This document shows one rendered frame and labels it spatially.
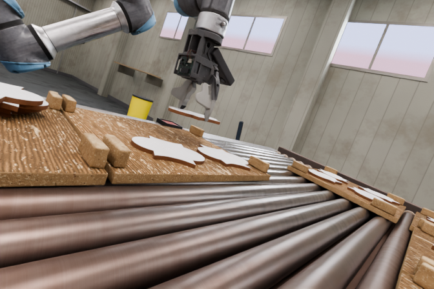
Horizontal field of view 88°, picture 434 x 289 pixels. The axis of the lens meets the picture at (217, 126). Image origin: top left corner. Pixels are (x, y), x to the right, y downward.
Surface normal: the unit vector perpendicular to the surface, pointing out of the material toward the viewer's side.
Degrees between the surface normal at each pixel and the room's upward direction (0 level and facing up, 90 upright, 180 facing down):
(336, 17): 90
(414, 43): 90
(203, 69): 87
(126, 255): 14
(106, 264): 23
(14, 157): 0
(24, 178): 90
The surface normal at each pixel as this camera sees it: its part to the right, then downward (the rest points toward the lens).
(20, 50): 0.61, 0.32
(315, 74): -0.57, -0.14
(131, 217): 0.58, -0.74
